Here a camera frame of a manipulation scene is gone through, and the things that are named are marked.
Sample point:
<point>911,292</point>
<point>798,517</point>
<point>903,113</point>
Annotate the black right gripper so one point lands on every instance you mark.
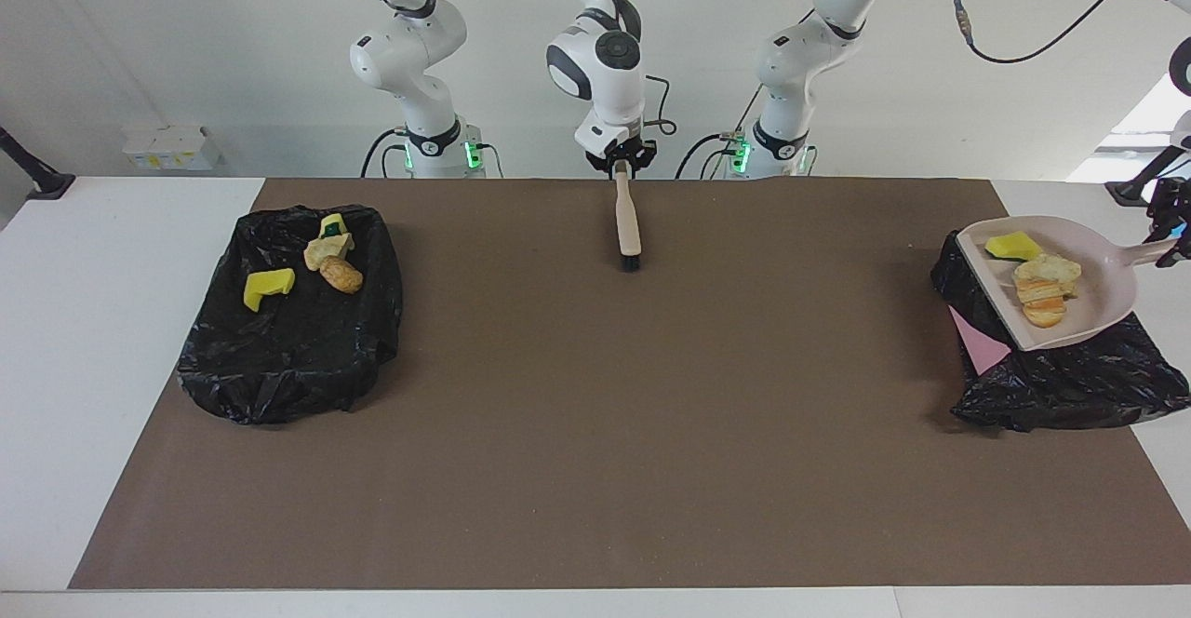
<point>622,153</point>

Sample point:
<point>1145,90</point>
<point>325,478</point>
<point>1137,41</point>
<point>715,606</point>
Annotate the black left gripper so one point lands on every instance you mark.
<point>1174,201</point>

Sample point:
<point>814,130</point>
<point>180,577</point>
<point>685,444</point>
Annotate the beige hand brush black bristles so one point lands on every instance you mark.
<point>628,222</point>

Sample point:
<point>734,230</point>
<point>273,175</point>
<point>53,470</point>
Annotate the beige plastic dustpan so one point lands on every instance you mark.
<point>1107,302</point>

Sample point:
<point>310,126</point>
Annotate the pale lumpy bread chunk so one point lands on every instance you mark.
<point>1050,270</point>

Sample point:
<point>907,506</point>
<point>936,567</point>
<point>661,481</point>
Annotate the pale elongated bread chunk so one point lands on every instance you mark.
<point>1044,309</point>

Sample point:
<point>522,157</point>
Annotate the small yellow green sponge piece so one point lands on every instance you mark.
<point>1014,247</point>

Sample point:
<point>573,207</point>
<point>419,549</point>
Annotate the yellow green scouring sponge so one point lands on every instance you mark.
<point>333,225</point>

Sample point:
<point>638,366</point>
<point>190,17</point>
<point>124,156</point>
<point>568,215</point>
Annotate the brown bread roll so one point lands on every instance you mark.
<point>341,275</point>

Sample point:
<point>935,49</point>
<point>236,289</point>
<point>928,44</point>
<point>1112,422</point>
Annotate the yellow notched sponge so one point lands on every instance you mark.
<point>265,288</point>

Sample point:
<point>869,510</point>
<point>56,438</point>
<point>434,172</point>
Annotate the black bag on pink bin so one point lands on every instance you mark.
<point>1070,385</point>

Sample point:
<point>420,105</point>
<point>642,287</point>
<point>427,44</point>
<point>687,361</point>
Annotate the pink bin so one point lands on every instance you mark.
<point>977,348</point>

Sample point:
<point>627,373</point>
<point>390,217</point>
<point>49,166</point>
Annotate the black bag lined bin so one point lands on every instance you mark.
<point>279,367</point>

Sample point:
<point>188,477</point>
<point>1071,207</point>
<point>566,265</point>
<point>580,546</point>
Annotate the brown table mat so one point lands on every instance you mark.
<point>558,506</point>

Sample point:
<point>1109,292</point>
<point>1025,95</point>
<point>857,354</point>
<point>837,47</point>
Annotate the white cardboard box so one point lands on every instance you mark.
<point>172,148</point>

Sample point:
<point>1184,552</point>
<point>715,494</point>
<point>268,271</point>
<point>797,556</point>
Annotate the black camera stand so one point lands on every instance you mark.
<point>1130,192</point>
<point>37,176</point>

